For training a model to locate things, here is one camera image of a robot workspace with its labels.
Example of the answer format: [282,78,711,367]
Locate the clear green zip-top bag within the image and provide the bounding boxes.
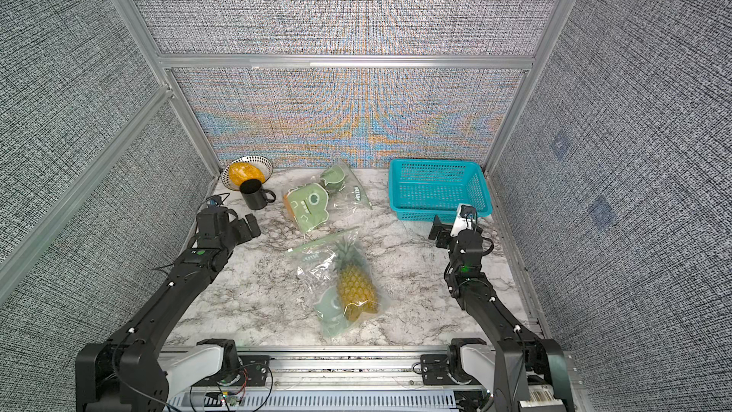
[288,228,391,339]

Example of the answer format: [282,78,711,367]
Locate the yellow pineapple with green crown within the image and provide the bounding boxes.
[335,240,379,322]

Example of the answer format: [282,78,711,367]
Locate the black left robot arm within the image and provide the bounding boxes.
[75,206,261,411]

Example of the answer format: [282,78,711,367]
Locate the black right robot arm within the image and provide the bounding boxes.
[428,217,576,411]

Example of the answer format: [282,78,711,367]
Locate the black mug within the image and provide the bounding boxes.
[239,179,276,211]

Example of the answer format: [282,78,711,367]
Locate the teal plastic basket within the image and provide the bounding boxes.
[388,158,493,223]

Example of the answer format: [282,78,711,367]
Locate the orange fruit in bowl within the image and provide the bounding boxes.
[228,162,266,188]

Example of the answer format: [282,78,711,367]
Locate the patterned white bowl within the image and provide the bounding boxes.
[220,156,274,191]

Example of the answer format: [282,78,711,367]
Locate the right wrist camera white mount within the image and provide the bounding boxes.
[451,203,478,238]

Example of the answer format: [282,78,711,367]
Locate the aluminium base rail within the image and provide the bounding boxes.
[108,344,590,412]

